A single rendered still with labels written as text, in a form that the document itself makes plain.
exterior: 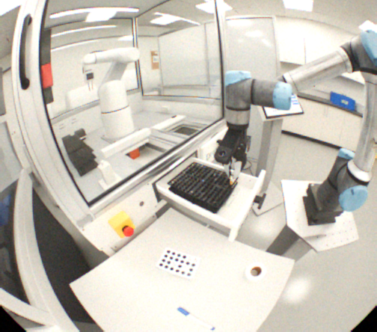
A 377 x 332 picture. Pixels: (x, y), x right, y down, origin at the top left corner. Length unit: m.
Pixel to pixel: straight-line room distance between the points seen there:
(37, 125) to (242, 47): 2.03
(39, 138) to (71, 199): 0.18
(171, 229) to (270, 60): 1.88
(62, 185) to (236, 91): 0.52
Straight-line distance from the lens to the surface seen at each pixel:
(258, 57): 2.00
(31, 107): 0.39
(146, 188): 0.57
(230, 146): 0.44
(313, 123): 3.39
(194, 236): 0.61
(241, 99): 0.42
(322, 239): 0.74
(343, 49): 0.58
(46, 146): 0.40
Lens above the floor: 1.30
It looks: 27 degrees down
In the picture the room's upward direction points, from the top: 5 degrees counter-clockwise
